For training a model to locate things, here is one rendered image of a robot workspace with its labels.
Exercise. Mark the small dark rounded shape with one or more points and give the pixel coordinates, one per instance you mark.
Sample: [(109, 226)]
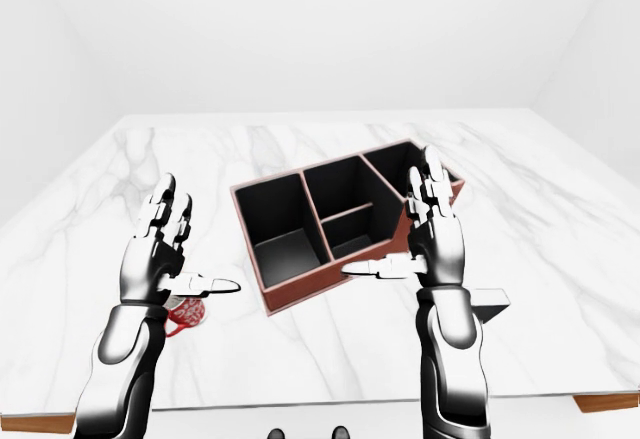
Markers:
[(341, 432), (275, 433)]

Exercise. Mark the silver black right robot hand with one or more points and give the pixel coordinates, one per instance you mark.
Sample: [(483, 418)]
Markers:
[(442, 254)]

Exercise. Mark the red white patterned mug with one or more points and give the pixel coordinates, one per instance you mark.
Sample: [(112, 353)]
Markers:
[(187, 311)]

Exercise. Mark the grey white book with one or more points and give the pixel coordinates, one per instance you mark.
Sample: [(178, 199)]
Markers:
[(487, 303)]

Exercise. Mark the red-brown desk caddy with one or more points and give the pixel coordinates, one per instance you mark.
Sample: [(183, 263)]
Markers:
[(320, 229)]

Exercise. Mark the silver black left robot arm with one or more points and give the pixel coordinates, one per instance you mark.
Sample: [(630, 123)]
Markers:
[(120, 364)]

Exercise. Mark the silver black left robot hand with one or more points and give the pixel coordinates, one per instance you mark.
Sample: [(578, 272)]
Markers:
[(145, 264)]

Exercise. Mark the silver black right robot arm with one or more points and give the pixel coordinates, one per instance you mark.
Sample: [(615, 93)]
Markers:
[(452, 359)]

